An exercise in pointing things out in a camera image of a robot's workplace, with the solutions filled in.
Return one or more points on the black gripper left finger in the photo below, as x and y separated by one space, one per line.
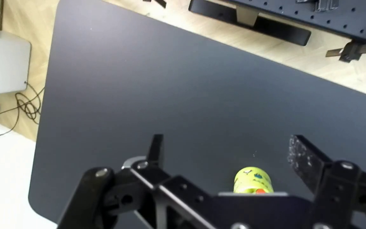
107 199

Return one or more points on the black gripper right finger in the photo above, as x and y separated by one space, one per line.
340 191

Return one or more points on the yellow mug with print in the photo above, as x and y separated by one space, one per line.
251 180

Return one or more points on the black clamp with metal tab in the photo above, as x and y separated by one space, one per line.
355 50

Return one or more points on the white printer box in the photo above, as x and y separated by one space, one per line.
3 64

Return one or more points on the black flat base bar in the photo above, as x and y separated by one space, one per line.
276 31

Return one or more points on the black perforated breadboard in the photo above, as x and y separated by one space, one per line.
327 15

